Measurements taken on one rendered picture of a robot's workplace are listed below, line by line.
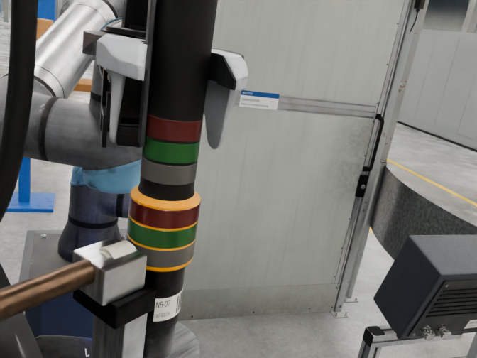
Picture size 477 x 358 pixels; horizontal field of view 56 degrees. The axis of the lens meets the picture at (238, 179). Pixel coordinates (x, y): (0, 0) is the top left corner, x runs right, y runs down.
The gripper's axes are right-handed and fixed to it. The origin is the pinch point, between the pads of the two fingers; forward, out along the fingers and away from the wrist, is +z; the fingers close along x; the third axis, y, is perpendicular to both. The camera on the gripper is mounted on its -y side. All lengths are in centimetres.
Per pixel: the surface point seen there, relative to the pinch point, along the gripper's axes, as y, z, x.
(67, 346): 38.1, -26.6, 5.3
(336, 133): 39, -182, -124
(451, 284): 36, -32, -61
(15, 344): 21.0, -6.0, 8.6
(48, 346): 37.6, -26.2, 7.5
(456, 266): 33, -34, -62
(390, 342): 52, -38, -56
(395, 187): 64, -171, -161
